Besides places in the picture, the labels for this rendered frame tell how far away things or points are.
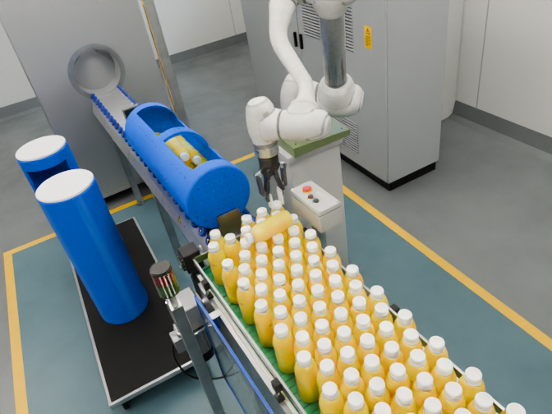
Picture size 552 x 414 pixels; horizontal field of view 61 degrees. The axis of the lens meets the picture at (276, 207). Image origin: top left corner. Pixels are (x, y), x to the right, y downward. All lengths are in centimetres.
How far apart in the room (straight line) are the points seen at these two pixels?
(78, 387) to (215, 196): 150
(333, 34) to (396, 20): 122
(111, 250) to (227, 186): 92
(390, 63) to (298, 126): 173
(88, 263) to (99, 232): 19
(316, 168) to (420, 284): 102
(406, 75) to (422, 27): 31
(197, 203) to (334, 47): 84
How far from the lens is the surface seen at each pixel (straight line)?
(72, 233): 250
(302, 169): 235
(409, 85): 338
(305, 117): 155
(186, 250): 184
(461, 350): 269
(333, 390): 126
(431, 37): 340
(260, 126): 160
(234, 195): 193
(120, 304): 280
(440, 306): 286
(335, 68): 210
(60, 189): 248
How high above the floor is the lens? 215
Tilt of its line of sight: 36 degrees down
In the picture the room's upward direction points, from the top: 10 degrees counter-clockwise
